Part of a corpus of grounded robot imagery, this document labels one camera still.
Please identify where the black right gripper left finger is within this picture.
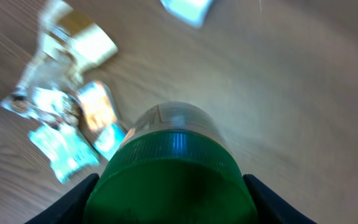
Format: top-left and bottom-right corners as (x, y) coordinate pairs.
(25, 173), (99, 224)

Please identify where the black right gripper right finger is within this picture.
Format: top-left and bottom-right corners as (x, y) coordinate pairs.
(242, 174), (316, 224)

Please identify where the teal wet wipes pack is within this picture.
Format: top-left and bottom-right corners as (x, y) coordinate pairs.
(29, 124), (99, 184)

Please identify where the mixed beans printed bag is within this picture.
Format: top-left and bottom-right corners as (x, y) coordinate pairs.
(0, 86), (81, 130)

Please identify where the green lid beige jar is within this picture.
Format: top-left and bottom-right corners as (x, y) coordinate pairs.
(83, 102), (258, 223)

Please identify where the orange Kleenex tissue pack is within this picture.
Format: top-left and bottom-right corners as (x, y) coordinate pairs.
(76, 80), (119, 132)

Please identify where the brown Pantree mushroom bag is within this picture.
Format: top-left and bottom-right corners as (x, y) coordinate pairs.
(17, 0), (118, 89)

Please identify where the teal Kleenex tissue pack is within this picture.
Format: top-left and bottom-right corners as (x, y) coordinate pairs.
(93, 123), (127, 161)

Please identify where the white barcode scanner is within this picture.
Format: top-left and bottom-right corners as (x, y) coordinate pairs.
(160, 0), (214, 29)

